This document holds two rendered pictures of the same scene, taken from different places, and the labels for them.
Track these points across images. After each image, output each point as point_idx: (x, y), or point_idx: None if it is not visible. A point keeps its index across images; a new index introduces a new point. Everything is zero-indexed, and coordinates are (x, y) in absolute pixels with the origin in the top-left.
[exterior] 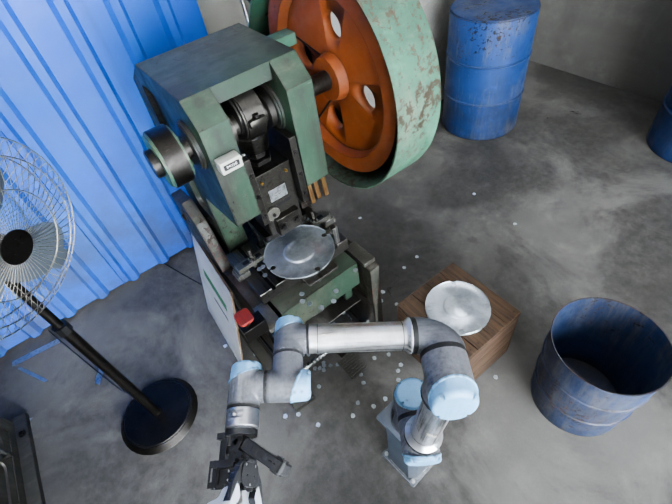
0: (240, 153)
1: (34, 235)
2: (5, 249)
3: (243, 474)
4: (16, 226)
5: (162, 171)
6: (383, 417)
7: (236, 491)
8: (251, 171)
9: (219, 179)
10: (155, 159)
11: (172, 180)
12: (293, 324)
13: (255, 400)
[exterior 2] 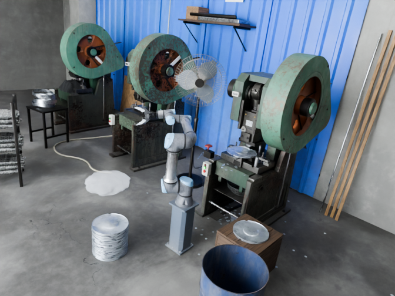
0: (241, 95)
1: (204, 85)
2: (197, 80)
3: (147, 111)
4: (203, 79)
5: None
6: None
7: (143, 110)
8: (242, 104)
9: (233, 98)
10: None
11: None
12: (187, 116)
13: (164, 113)
